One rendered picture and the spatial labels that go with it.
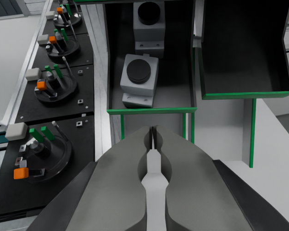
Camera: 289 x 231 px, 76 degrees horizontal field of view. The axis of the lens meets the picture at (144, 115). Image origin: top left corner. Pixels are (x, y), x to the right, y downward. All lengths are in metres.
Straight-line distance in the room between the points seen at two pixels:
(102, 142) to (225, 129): 0.33
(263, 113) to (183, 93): 0.54
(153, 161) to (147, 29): 0.28
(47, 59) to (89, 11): 0.59
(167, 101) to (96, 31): 0.15
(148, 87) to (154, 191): 0.39
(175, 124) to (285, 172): 0.40
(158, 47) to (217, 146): 0.28
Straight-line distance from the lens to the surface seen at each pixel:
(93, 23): 0.32
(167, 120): 0.42
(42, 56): 0.91
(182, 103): 0.29
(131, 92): 0.26
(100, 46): 0.34
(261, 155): 0.70
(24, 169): 0.45
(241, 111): 0.48
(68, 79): 0.71
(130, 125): 0.42
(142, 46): 0.30
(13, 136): 0.63
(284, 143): 0.76
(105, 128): 0.56
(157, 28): 0.28
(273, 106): 1.69
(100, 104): 0.64
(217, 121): 0.46
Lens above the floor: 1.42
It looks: 53 degrees down
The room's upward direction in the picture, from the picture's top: 4 degrees counter-clockwise
